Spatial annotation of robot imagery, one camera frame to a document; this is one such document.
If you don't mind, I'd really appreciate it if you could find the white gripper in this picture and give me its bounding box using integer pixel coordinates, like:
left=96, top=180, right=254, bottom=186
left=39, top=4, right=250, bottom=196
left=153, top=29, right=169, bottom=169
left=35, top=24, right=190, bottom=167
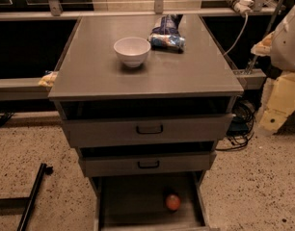
left=251, top=32, right=295, bottom=134

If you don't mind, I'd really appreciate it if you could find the red apple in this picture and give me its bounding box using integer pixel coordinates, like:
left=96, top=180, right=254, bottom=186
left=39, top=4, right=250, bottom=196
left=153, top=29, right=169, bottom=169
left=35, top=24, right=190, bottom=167
left=165, top=194, right=181, bottom=211

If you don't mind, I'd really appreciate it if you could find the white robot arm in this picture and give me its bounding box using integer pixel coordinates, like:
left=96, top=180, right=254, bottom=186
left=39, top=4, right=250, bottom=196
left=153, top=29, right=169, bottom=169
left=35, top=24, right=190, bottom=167
left=251, top=5, right=295, bottom=135

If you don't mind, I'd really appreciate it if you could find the top grey drawer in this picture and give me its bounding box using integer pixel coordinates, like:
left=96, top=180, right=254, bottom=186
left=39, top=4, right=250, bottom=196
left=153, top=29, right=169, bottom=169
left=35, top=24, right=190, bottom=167
left=62, top=114, right=233, bottom=147

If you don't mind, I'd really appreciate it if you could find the grey drawer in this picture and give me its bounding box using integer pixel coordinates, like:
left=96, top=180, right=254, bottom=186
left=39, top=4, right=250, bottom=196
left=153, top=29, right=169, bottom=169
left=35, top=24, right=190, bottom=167
left=94, top=172, right=220, bottom=231
left=62, top=114, right=233, bottom=147
left=79, top=152, right=216, bottom=177

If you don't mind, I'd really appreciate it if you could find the grey drawer cabinet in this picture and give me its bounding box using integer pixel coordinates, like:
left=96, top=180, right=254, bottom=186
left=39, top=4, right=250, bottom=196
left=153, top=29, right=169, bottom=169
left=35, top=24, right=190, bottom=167
left=47, top=13, right=245, bottom=231

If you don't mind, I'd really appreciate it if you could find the middle grey drawer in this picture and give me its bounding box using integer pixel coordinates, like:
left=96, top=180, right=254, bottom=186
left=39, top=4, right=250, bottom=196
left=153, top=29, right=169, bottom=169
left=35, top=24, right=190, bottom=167
left=79, top=152, right=216, bottom=177

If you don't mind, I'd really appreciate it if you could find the bottom grey drawer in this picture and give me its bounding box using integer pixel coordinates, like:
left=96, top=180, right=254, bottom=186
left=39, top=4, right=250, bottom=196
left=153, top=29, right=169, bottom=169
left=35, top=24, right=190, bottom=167
left=94, top=172, right=220, bottom=231

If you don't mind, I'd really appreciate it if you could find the white power strip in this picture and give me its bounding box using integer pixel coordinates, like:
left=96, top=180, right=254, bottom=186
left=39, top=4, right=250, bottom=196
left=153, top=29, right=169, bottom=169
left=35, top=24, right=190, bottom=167
left=226, top=0, right=254, bottom=16

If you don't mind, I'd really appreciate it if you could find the blue chip bag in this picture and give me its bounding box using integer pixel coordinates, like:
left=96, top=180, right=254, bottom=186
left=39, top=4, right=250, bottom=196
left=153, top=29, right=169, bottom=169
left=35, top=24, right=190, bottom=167
left=147, top=14, right=185, bottom=53

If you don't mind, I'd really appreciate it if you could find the white bowl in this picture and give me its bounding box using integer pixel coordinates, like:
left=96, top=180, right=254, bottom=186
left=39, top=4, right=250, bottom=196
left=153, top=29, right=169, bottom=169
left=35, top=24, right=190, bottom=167
left=114, top=37, right=151, bottom=67

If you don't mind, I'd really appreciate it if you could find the yellow sponge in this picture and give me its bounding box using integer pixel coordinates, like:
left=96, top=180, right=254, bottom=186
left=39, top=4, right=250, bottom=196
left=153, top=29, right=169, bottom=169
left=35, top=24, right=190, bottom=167
left=39, top=71, right=58, bottom=88

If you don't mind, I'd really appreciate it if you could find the black metal bar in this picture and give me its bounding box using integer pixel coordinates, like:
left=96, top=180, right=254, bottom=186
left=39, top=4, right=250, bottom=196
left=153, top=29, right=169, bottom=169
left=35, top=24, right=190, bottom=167
left=16, top=163, right=53, bottom=231

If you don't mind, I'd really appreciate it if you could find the black cable bundle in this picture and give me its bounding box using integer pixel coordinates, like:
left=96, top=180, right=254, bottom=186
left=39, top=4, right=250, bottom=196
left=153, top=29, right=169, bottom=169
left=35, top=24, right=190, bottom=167
left=215, top=99, right=257, bottom=152

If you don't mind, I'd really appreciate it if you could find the white power cable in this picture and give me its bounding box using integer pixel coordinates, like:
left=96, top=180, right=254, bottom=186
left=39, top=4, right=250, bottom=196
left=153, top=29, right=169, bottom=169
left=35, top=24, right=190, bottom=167
left=223, top=13, right=250, bottom=57

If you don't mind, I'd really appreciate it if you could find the black top drawer handle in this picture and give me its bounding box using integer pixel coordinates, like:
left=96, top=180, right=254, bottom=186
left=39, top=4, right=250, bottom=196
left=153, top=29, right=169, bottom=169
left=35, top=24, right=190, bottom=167
left=136, top=125, right=163, bottom=135

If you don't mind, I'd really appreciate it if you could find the black drawer handle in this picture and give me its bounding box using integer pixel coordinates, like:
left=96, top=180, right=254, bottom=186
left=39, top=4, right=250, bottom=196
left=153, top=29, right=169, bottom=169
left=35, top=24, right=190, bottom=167
left=136, top=125, right=163, bottom=135
left=137, top=161, right=160, bottom=169

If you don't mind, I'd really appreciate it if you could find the black middle drawer handle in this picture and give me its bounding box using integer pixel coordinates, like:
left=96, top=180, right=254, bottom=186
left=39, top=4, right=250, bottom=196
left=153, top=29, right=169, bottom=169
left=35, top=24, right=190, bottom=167
left=137, top=161, right=160, bottom=169

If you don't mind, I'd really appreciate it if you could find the grey metal rail frame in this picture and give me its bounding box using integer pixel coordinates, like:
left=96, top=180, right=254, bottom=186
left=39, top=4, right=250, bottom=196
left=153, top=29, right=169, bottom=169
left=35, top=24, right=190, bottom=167
left=0, top=0, right=286, bottom=102

